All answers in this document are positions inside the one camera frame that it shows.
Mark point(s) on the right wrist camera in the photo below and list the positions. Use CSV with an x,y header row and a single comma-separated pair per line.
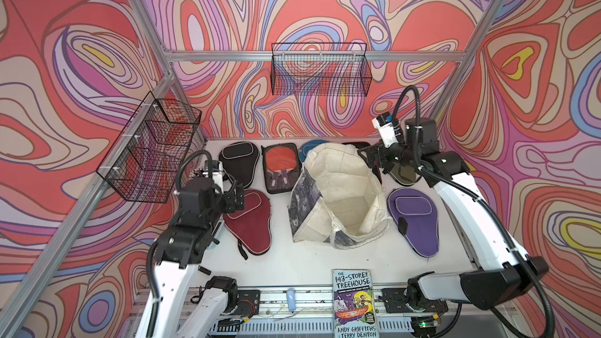
x,y
389,132

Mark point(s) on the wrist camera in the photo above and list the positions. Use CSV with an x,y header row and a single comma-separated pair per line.
x,y
389,132
217,173

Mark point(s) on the left wire basket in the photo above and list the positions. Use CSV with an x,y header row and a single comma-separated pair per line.
x,y
141,166

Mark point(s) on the white canvas tote bag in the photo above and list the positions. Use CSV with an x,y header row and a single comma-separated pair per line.
x,y
337,200

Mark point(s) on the purple paddle case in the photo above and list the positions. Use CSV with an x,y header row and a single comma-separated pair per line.
x,y
416,217

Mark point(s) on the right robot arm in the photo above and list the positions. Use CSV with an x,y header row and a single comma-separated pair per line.
x,y
503,269

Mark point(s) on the wire basket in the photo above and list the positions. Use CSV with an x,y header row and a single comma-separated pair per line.
x,y
141,166
320,69

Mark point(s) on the back wire basket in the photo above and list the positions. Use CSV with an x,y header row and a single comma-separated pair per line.
x,y
320,69

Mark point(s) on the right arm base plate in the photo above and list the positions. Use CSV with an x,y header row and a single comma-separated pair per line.
x,y
396,301

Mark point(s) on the green circuit board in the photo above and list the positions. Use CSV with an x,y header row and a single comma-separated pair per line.
x,y
230,325

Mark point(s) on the blue paddle case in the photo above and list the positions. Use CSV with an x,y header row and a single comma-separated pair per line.
x,y
304,149

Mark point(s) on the right base connector box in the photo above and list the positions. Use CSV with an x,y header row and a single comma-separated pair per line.
x,y
424,327

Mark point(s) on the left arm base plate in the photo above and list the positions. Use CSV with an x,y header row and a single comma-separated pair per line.
x,y
247,303

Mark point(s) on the black red paddle case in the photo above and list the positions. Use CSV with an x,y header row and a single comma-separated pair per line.
x,y
358,145

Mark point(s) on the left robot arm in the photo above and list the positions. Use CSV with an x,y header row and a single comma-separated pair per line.
x,y
175,257

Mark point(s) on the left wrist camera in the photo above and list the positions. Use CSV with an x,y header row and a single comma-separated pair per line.
x,y
217,173

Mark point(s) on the small blue white device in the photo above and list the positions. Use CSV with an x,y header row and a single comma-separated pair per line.
x,y
291,300

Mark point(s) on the maroon paddle case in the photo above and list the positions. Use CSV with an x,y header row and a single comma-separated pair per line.
x,y
251,226

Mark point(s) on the green paddle case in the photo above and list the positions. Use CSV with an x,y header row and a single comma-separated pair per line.
x,y
404,176

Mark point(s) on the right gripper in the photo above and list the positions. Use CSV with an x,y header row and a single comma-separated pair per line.
x,y
380,150

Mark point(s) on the treehouse paperback book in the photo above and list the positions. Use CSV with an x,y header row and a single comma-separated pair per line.
x,y
354,313

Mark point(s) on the cup of pencils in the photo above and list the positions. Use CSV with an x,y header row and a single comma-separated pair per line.
x,y
198,172

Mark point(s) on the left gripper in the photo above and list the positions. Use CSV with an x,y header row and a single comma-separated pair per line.
x,y
231,203

